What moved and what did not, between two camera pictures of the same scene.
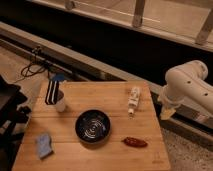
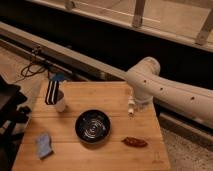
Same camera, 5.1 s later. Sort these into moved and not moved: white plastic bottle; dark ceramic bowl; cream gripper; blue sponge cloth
Moved: cream gripper
Not moved: white plastic bottle; blue sponge cloth; dark ceramic bowl
